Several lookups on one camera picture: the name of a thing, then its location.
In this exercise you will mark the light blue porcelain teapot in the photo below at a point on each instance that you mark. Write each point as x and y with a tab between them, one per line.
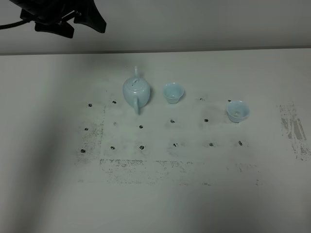
136	91

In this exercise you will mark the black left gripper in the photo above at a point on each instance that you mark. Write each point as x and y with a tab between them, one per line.
51	11

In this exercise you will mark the right blue porcelain teacup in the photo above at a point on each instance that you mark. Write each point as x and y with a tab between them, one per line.
237	111

